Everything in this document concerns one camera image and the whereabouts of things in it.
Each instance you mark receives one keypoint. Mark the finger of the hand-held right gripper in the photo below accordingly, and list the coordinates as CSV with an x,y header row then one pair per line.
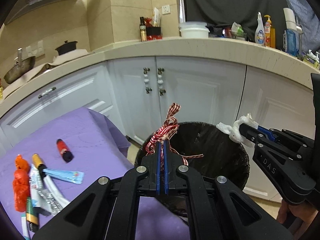
x,y
247,130
287,140

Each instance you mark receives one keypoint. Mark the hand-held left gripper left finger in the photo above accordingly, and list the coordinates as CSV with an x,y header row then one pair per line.
x,y
158,167

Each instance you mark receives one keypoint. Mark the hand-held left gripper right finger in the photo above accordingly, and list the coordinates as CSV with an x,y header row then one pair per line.
x,y
166,167

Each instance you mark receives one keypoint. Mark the white tissue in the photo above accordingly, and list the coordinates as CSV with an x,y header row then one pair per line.
x,y
233,131

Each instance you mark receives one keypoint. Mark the red white checked ribbon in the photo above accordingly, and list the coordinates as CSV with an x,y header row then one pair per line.
x,y
155,138

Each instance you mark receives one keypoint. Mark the black trash bin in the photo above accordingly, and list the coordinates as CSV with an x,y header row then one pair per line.
x,y
212,150

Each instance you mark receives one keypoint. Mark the light blue sachet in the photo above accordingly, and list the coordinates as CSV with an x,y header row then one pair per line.
x,y
65,175

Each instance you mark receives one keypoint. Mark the person's right hand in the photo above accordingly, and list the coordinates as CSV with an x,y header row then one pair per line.
x,y
282,211

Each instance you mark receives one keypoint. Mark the white cabinet door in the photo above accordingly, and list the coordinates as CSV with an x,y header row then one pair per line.
x,y
130,100
200,92
275,105

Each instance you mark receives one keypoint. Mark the tissue packet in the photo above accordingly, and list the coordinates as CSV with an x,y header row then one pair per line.
x,y
311,57

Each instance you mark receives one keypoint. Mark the purple tablecloth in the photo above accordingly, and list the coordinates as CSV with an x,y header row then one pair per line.
x,y
75,130

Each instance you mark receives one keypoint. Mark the red label bottle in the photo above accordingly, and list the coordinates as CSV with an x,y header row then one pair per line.
x,y
63,151

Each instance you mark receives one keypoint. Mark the white spray bottle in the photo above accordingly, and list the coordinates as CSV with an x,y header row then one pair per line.
x,y
260,33

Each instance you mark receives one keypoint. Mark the blue refill pouch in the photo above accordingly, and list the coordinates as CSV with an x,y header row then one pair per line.
x,y
290,42

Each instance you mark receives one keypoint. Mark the yellow dish soap bottle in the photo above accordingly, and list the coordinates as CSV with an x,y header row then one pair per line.
x,y
270,33

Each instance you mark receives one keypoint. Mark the green white plastic bag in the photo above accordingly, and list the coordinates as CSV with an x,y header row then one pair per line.
x,y
237,28

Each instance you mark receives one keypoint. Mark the white plastic strip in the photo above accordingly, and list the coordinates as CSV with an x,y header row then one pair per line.
x,y
56,190

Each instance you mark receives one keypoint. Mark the silver blister pack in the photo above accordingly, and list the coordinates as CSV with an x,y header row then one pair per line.
x,y
50,202

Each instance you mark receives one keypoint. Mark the white lidded tub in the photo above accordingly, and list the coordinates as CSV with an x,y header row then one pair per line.
x,y
193,30

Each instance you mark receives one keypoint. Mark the wide white drawer front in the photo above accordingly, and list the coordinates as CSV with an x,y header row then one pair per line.
x,y
75,85

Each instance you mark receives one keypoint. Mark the yellow label brown bottle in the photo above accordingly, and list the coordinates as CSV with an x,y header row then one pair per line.
x,y
37,161

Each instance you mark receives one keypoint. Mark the white printed packet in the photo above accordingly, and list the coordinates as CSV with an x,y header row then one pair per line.
x,y
36,178

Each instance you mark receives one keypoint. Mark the dark curtain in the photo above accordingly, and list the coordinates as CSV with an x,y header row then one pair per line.
x,y
225,0

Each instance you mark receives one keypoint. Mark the black holder box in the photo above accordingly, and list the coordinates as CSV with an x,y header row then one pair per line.
x,y
153,33

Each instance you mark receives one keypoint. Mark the gold green battery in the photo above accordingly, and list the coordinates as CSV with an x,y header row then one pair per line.
x,y
32,216

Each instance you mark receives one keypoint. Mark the orange plastic bag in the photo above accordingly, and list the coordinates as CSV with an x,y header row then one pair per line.
x,y
21,190
22,163

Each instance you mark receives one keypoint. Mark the dark oil bottle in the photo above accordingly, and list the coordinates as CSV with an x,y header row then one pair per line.
x,y
143,31

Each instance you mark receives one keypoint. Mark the beige cloth cover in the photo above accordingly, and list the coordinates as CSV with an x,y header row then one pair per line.
x,y
67,58

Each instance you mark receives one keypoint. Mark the white packets in holder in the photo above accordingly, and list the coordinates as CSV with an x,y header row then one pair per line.
x,y
156,17

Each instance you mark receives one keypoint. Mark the black pot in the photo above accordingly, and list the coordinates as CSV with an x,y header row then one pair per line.
x,y
66,48

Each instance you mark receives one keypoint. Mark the metal wok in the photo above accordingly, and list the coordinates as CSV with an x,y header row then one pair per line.
x,y
20,71

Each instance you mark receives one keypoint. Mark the white wall outlet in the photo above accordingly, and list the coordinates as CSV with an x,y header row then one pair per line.
x,y
166,9

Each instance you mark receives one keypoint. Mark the chrome window frame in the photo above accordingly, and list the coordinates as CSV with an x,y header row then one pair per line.
x,y
180,0

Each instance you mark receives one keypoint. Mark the white wall switches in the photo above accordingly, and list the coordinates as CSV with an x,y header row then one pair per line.
x,y
35,47

